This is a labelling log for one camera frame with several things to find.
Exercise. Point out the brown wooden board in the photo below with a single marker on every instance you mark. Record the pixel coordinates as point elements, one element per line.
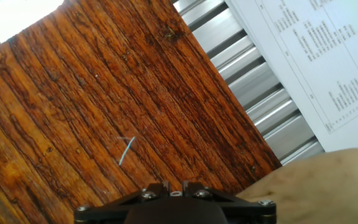
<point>104,93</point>

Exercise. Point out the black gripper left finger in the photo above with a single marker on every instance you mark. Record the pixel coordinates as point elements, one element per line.
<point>113,208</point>

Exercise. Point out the printed white paper sheets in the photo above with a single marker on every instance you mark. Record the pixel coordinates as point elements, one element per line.
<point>322,77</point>

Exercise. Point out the bare person hand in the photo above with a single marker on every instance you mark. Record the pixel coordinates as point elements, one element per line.
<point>322,186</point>

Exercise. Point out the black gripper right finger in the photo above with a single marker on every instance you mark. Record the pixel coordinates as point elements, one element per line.
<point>244,209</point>

